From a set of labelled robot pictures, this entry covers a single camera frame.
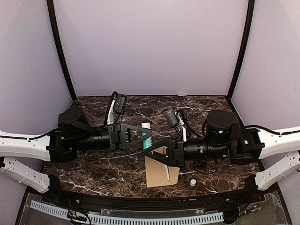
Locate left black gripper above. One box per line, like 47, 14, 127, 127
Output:
74, 123, 153, 152

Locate left black corner post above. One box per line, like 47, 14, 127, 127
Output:
46, 0, 77, 102

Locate white glue bottle cap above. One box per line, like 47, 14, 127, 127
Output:
190, 179, 197, 187

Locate black corner post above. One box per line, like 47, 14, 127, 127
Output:
46, 0, 77, 102
226, 0, 255, 101

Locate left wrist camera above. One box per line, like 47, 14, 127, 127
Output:
104, 91, 127, 126

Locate right black corner post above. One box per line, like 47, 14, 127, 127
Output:
226, 0, 255, 101

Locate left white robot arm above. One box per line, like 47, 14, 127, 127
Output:
0, 106, 152, 204

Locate brown kraft envelope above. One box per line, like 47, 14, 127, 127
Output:
145, 157, 180, 188

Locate white letter paper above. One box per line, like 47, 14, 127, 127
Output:
164, 165, 170, 181

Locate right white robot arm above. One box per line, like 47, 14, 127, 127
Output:
144, 110, 300, 203

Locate black front frame rail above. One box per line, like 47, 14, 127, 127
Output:
42, 189, 265, 211

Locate small white-capped glue bottle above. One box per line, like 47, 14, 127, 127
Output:
140, 121, 153, 152

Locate white slotted cable duct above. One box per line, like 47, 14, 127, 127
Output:
30, 200, 224, 225

